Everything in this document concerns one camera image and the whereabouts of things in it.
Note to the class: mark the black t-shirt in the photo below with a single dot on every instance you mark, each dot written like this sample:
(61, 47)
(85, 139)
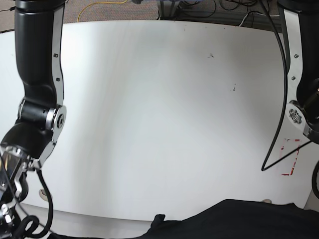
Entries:
(237, 219)

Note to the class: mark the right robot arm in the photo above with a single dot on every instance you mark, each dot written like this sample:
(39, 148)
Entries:
(41, 113)

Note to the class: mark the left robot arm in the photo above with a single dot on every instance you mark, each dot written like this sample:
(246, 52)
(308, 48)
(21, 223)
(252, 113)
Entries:
(300, 27)

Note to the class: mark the red tape rectangle marking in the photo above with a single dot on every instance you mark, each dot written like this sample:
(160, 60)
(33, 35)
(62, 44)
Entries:
(286, 166)

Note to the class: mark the right table cable grommet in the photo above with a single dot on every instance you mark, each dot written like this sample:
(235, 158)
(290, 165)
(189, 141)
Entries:
(267, 201)

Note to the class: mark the table cable grommet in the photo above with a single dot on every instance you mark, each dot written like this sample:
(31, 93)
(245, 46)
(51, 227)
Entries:
(43, 195)
(267, 201)

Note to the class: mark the left table cable grommet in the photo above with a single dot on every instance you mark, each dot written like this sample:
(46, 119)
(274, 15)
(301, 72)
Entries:
(43, 195)

